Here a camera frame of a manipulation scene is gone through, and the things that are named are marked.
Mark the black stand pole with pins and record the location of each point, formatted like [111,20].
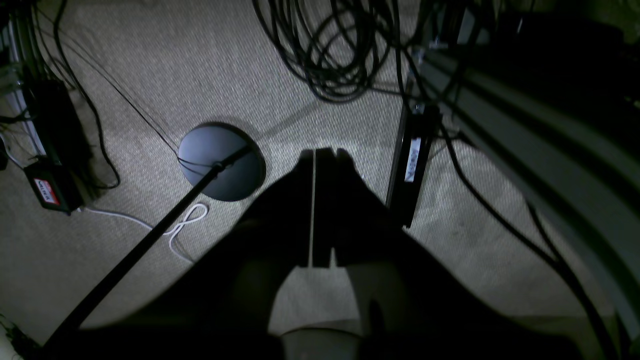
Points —
[89,303]

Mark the grey aluminium table frame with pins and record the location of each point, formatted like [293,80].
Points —
[573,153]

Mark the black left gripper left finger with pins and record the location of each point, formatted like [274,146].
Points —
[223,303]

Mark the round black stand base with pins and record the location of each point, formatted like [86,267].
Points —
[238,162]

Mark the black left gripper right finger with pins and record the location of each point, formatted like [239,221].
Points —
[412,306]

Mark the black power brick with label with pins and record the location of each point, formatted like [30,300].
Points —
[415,137]

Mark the black box red label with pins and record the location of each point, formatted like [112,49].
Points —
[53,186]

